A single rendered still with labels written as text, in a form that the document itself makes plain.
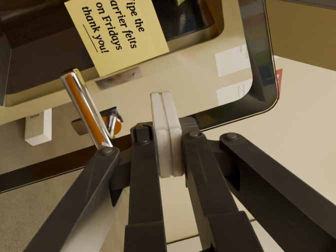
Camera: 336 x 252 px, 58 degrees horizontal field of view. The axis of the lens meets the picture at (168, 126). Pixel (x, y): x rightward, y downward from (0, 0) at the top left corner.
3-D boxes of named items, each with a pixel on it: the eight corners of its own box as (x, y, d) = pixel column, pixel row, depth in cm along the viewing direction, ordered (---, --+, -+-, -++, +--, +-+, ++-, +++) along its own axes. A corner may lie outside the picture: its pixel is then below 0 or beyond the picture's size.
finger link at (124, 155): (160, 186, 15) (100, 193, 15) (155, 141, 20) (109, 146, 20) (157, 160, 15) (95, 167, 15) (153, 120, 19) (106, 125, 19)
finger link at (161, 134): (171, 178, 17) (158, 179, 17) (163, 127, 23) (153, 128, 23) (167, 130, 16) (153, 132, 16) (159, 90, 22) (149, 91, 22)
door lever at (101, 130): (65, 60, 30) (89, 52, 30) (103, 137, 35) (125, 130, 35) (50, 78, 26) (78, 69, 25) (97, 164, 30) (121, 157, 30)
